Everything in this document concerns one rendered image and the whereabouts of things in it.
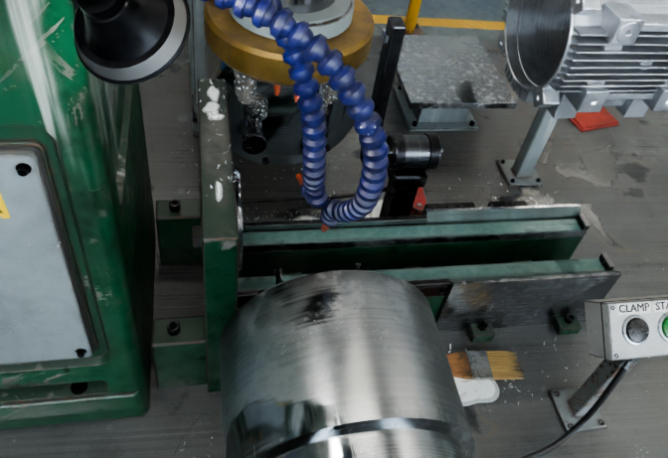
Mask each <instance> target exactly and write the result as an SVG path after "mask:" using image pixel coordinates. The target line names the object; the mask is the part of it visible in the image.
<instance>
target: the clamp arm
mask: <svg viewBox="0 0 668 458"><path fill-rule="evenodd" d="M406 29H407V27H406V25H405V23H404V21H403V18H402V17H396V16H390V17H389V18H388V22H387V27H386V29H384V28H383V30H382V35H381V36H382V39H383V45H382V50H381V55H380V60H379V64H378V69H377V74H376V79H375V84H374V89H373V93H372V100H373V101H374V102H375V108H374V110H373V111H376V112H377V113H379V115H380V116H381V118H382V123H381V126H382V127H384V123H385V119H386V114H387V110H388V106H389V101H390V97H391V93H392V89H393V84H394V80H395V76H396V71H397V67H398V63H399V59H400V54H401V50H402V46H403V41H404V37H405V33H406Z"/></svg>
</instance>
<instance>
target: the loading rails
mask: <svg viewBox="0 0 668 458"><path fill-rule="evenodd" d="M243 225H245V226H246V233H244V255H243V268H242V269H241V270H239V276H238V307H239V306H240V307H242V306H243V305H245V304H246V303H247V302H249V301H250V300H251V299H253V298H254V297H256V296H257V295H258V292H259V291H260V290H261V289H266V290H267V289H269V288H271V287H273V286H275V285H276V282H275V280H276V278H275V275H274V270H275V269H277V268H280V267H281V268H282V275H281V279H282V280H283V282H285V281H287V280H290V279H293V278H296V277H300V276H304V275H308V274H312V273H317V272H324V271H332V270H355V266H356V263H361V264H360V268H363V267H366V268H368V269H369V271H375V272H380V273H384V274H388V275H392V276H395V277H398V278H399V279H402V280H404V281H406V282H408V283H410V284H412V285H413V286H415V287H416V288H417V289H419V290H420V291H421V292H422V293H423V295H424V296H425V297H426V299H427V300H428V302H429V305H430V308H431V311H432V314H433V317H434V320H435V323H436V326H437V329H438V332H439V333H443V332H456V331H467V334H468V336H469V339H470V342H471V343H475V342H487V341H492V340H493V339H494V337H495V332H494V330H493V328H506V327H519V326H531V325H544V324H553V326H554V328H555V330H556V332H557V334H558V335H569V334H577V333H578V332H579V331H580V330H581V329H582V326H581V324H580V321H585V301H586V300H595V299H603V298H604V297H605V296H606V294H607V293H608V292H609V290H610V289H611V288H612V286H613V285H614V284H615V282H616V281H617V280H618V278H619V277H620V276H621V273H620V271H616V270H612V269H613V268H614V264H613V263H612V261H611V259H610V258H609V256H608V254H607V253H606V252H604V253H602V254H601V255H600V256H599V258H598V257H597V258H580V259H570V258H571V256H572V255H573V253H574V251H575V250H576V248H577V247H578V245H579V243H580V242H581V240H582V239H583V237H584V236H585V234H586V232H587V230H588V229H589V227H590V224H589V223H588V221H587V219H586V218H585V215H584V214H581V205H580V204H565V205H538V206H511V207H483V208H455V209H427V210H425V212H424V215H423V216H405V217H379V218H362V219H359V220H357V221H355V222H350V223H345V222H344V223H338V225H336V226H335V227H330V228H329V229H328V230H327V231H322V230H321V227H322V223H321V220H301V221H274V222H248V223H243Z"/></svg>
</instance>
